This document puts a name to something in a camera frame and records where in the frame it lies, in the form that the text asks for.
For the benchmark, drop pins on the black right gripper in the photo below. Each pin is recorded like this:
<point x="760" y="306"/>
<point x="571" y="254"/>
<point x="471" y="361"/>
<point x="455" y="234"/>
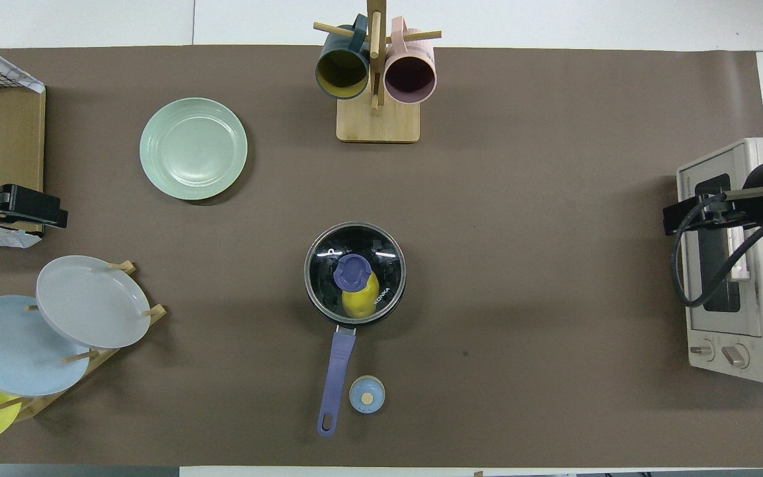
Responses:
<point x="686" y="215"/>

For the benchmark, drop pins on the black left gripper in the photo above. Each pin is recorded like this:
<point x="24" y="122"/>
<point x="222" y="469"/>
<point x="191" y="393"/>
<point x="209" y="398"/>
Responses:
<point x="30" y="202"/>

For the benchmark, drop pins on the glass lid with blue knob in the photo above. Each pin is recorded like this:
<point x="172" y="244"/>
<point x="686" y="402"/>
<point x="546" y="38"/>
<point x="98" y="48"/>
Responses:
<point x="325" y="262"/>

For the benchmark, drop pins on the yellow potato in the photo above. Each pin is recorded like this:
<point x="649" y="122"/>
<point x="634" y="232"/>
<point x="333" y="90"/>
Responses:
<point x="358" y="306"/>

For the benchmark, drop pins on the grey plate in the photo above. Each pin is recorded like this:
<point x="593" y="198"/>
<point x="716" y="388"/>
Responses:
<point x="90" y="301"/>

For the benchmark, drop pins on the light blue plate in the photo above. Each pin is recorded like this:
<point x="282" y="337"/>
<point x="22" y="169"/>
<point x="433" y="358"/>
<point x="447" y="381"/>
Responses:
<point x="10" y="348"/>

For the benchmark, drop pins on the mint green plate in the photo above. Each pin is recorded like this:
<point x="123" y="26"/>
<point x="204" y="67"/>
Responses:
<point x="193" y="149"/>

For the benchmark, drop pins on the wooden plate rack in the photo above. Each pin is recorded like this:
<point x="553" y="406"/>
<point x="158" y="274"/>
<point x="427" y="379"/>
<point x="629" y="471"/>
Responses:
<point x="32" y="405"/>

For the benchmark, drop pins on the wooden shelf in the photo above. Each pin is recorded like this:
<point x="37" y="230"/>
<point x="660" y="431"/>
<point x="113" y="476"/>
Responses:
<point x="10" y="139"/>

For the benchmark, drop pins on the beige toaster oven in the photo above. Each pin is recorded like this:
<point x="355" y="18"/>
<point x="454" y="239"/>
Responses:
<point x="762" y="361"/>

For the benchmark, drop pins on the brown table mat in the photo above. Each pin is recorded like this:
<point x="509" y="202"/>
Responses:
<point x="520" y="265"/>

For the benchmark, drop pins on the pink mug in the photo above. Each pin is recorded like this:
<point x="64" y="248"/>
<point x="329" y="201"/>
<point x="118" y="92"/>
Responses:
<point x="410" y="76"/>

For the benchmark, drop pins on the wooden mug tree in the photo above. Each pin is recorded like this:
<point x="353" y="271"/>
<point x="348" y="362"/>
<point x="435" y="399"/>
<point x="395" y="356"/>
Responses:
<point x="378" y="122"/>

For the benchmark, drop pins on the dark teal mug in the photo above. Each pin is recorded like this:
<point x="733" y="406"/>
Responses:
<point x="342" y="73"/>

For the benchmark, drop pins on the small blue dome bell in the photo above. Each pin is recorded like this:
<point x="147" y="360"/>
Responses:
<point x="367" y="395"/>

